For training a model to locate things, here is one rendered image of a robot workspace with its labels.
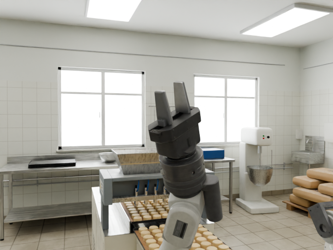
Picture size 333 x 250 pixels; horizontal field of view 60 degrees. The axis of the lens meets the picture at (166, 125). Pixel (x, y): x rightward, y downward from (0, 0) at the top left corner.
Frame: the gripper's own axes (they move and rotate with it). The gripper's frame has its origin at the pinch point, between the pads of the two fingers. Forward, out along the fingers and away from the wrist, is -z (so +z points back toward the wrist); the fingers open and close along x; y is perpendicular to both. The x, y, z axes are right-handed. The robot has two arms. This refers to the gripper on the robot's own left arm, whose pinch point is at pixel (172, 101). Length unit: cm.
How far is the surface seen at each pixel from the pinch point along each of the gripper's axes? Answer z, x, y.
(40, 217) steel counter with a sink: 215, 59, -322
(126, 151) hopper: 74, 71, -116
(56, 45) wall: 16, 195, -400
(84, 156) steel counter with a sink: 184, 159, -352
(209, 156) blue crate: 223, 298, -212
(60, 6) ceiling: -34, 182, -337
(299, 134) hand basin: 272, 516, -142
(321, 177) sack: 271, 381, -65
